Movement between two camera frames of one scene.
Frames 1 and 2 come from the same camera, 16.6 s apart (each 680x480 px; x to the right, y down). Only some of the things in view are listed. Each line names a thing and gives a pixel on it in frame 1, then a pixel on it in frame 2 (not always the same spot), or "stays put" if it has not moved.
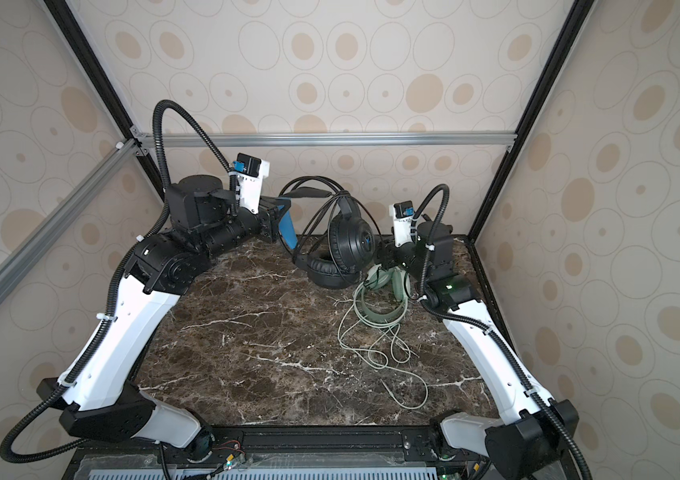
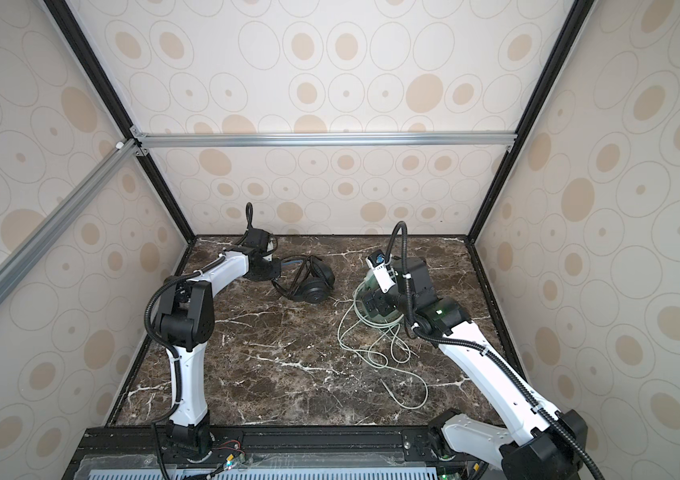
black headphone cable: [334, 184] to [297, 275]
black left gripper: [268, 211] to [275, 273]
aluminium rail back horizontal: [332, 140] stays put
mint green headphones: [376, 277] stays put
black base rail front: [320, 452] stays put
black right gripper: [387, 251] to [379, 300]
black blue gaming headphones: [333, 243] to [304, 278]
